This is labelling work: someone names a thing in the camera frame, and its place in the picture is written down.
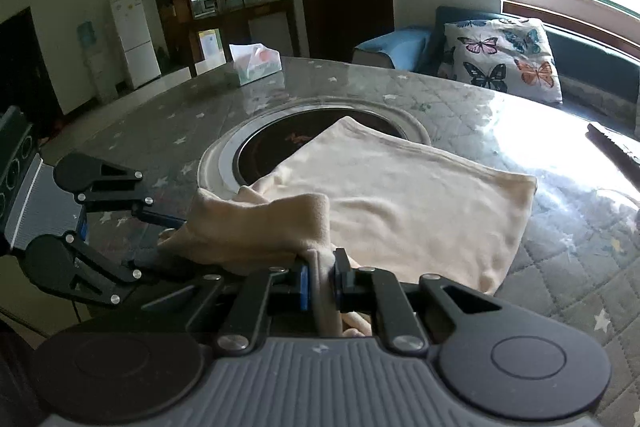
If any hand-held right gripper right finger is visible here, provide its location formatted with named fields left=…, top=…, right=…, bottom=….
left=334, top=248, right=502, bottom=356

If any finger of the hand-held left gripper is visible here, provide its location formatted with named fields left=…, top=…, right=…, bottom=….
left=62, top=232, right=193, bottom=309
left=75, top=159, right=187, bottom=229

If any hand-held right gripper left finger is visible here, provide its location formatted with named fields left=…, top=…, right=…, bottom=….
left=142, top=263, right=308, bottom=356

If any cream knit garment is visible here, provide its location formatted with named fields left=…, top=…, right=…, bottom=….
left=157, top=116, right=538, bottom=340

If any water dispenser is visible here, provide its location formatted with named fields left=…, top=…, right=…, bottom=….
left=77, top=21, right=118, bottom=104

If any round black induction cooktop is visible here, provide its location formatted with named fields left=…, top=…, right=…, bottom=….
left=234, top=107, right=408, bottom=188

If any white refrigerator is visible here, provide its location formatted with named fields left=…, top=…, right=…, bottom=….
left=110, top=0, right=162, bottom=90

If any tissue box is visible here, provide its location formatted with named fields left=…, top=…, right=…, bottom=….
left=224, top=43, right=283, bottom=86

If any butterfly print pillow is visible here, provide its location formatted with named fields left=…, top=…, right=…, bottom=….
left=437, top=18, right=563, bottom=105

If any black remote control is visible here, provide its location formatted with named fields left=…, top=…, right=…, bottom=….
left=586, top=121, right=640, bottom=195

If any blue sofa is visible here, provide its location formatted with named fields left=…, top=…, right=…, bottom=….
left=352, top=6, right=640, bottom=118

